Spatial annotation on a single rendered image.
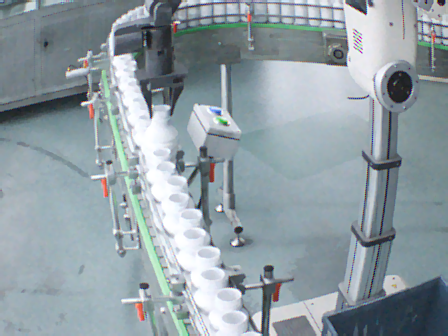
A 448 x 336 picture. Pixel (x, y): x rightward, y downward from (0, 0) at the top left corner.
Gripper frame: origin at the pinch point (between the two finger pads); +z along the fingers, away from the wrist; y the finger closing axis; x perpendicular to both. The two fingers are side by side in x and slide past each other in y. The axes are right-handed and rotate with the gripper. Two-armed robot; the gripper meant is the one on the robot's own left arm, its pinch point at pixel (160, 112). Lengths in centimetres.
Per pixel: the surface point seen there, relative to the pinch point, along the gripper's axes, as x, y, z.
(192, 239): -34.0, -1.4, 7.4
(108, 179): 2.5, -11.9, 14.4
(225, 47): 138, 49, 34
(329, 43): 117, 88, 27
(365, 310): -41, 31, 29
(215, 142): 11.3, 13.5, 13.8
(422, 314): -41, 50, 38
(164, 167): -10.8, -1.4, 6.4
